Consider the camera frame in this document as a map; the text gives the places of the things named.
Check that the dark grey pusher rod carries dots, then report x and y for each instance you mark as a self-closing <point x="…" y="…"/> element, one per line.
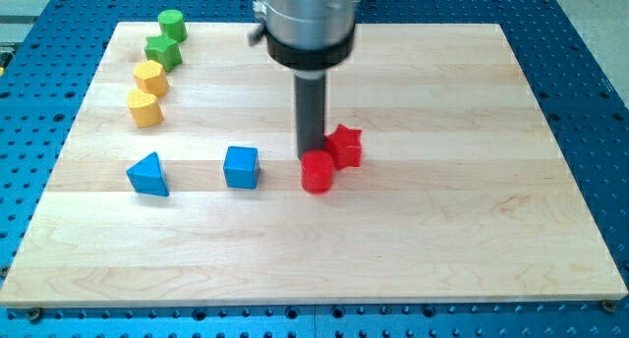
<point x="310" y="98"/>

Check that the red cylinder block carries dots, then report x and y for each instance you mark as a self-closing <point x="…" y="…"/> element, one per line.
<point x="317" y="168"/>

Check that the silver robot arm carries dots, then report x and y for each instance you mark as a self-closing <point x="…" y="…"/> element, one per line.
<point x="308" y="37"/>

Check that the blue cube block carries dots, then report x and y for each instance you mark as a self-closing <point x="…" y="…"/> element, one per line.
<point x="241" y="167"/>

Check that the red star block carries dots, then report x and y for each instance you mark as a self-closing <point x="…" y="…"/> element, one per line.
<point x="345" y="147"/>

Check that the green star block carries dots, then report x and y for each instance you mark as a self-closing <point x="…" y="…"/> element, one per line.
<point x="164" y="50"/>

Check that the green cylinder block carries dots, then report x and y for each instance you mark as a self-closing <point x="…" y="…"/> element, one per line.
<point x="172" y="23"/>

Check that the yellow hexagon block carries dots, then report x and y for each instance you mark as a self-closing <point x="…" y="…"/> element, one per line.
<point x="150" y="77"/>

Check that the yellow heart block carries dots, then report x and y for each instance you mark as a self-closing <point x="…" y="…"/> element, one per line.
<point x="144" y="108"/>

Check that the light wooden board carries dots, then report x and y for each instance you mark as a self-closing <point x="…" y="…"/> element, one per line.
<point x="463" y="194"/>

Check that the blue triangle block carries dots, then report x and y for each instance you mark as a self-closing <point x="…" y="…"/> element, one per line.
<point x="146" y="177"/>

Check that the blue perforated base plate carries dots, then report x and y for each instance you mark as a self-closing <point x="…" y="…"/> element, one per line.
<point x="49" y="76"/>

